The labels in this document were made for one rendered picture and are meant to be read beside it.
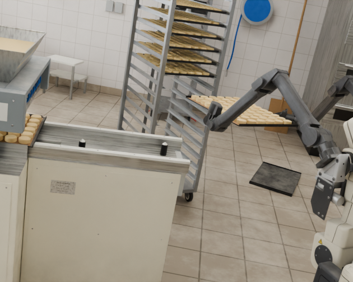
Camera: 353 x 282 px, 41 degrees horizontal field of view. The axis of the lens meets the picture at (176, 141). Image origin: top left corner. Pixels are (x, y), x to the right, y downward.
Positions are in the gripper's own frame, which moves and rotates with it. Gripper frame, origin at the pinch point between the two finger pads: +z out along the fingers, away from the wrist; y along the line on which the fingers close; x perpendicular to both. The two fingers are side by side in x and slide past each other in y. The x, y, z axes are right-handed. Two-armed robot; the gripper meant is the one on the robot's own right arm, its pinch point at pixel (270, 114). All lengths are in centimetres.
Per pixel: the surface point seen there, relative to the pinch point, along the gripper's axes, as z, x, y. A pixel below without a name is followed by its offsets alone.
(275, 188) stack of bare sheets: -8, -127, -96
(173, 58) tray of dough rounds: 77, -34, 15
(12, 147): 92, 119, -11
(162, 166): 35, 86, -15
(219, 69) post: 46, -50, 12
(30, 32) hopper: 115, 78, 31
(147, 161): 42, 89, -13
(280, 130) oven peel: 11, -317, -92
